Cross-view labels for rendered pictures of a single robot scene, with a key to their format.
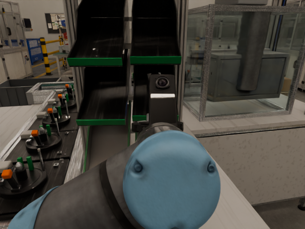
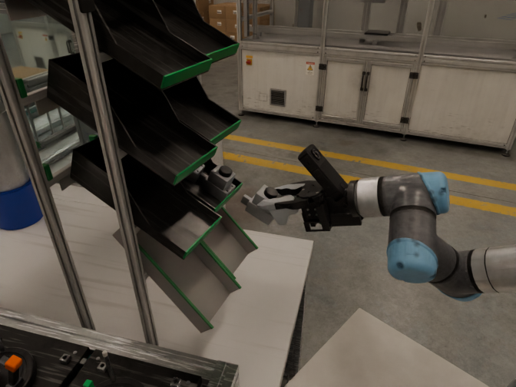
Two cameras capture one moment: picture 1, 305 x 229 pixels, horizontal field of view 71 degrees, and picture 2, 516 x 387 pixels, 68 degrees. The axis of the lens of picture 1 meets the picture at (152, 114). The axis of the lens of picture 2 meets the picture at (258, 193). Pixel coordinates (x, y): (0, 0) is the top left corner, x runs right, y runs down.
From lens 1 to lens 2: 0.70 m
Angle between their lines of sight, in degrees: 57
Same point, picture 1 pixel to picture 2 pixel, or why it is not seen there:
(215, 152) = not seen: hidden behind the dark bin
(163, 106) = (330, 171)
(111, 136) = (170, 257)
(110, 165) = (420, 203)
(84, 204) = (431, 223)
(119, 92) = (160, 193)
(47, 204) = (421, 238)
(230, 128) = not seen: hidden behind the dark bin
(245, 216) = (284, 244)
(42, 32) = not seen: outside the picture
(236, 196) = (260, 236)
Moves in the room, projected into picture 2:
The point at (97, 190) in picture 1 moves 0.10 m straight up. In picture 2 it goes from (428, 214) to (443, 160)
